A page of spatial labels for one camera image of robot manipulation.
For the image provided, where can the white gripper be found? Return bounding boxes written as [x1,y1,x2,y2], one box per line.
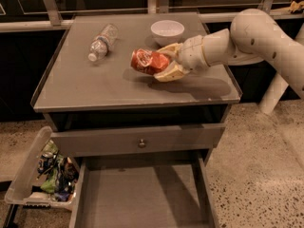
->
[153,35,209,82]

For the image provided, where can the red coke can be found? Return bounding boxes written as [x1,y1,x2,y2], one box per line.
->
[131,48,170,75]

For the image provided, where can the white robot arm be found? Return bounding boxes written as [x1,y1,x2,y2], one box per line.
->
[154,9,304,114]

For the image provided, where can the grey top drawer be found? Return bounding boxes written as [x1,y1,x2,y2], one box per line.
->
[51,123,225,157]

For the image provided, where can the grey drawer cabinet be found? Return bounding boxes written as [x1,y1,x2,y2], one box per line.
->
[30,11,243,228]

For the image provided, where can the round metal drawer knob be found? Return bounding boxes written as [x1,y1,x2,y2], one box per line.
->
[138,139,146,148]

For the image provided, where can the grey open middle drawer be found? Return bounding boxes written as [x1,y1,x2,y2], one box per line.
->
[68,151,219,228]

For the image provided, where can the white bowl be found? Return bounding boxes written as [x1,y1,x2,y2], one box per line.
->
[150,20,184,47]

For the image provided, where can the metal railing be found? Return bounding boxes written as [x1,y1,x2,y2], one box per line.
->
[0,0,304,34]

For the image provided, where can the clear plastic water bottle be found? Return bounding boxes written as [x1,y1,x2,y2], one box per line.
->
[88,24,119,62]

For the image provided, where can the snack packets in bin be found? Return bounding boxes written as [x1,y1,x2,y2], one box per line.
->
[37,140,79,202]

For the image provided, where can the clear plastic storage bin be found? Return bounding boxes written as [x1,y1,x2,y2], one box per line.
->
[5,126,76,210]

